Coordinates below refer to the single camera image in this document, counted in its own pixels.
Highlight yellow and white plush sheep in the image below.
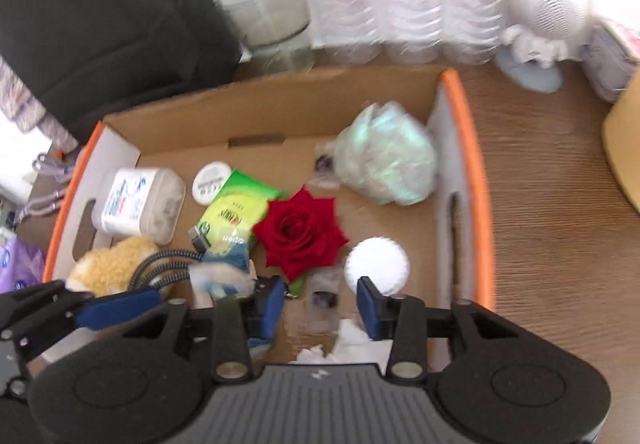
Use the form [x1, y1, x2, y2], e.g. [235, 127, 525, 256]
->
[66, 237, 163, 298]

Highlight white teal crumpled packet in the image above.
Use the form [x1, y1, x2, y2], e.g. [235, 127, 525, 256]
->
[191, 264, 257, 301]

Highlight white robot speaker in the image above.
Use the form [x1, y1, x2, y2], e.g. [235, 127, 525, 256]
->
[495, 0, 592, 94]

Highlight black braided cable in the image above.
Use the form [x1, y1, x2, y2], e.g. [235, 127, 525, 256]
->
[129, 224, 211, 293]

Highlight white crumpled tissue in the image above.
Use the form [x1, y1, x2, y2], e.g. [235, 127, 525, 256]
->
[290, 318, 393, 366]

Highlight white plastic canister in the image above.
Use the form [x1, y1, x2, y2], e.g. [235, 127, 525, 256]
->
[91, 167, 187, 246]

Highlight mottled purple vase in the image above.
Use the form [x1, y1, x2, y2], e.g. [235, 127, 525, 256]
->
[0, 55, 80, 156]

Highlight pale green crumpled bag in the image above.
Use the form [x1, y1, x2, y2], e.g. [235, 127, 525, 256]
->
[332, 102, 440, 206]

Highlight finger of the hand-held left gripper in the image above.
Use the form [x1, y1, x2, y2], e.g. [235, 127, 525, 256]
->
[0, 280, 169, 340]
[0, 330, 51, 405]

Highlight grey braided cable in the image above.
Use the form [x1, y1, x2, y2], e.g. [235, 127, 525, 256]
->
[14, 151, 77, 226]

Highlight small clear plastic bag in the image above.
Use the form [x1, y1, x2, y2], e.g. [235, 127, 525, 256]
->
[304, 271, 346, 330]
[306, 141, 343, 190]

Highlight purple tissue pack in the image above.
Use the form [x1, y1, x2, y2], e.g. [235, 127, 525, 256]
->
[0, 238, 47, 296]

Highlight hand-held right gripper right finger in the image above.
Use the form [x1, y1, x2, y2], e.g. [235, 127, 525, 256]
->
[356, 275, 521, 383]

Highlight red cardboard box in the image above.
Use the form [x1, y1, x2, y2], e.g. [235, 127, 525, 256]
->
[42, 66, 496, 370]

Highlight clear glass cup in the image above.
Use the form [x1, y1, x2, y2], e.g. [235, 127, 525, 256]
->
[216, 0, 317, 74]

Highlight black paper bag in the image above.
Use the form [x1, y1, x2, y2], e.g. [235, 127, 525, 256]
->
[0, 0, 243, 147]

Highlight white ribbed round cap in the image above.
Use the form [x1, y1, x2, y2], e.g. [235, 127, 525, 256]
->
[344, 237, 411, 298]

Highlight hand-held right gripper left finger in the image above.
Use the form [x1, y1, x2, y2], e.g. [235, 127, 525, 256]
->
[122, 275, 287, 384]

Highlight red artificial rose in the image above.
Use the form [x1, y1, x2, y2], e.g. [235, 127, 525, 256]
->
[252, 187, 351, 298]

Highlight green wipes packet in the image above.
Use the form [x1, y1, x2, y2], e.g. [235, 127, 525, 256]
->
[196, 169, 283, 271]

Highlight small round white lid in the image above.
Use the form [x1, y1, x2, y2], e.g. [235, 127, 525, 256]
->
[192, 161, 234, 205]

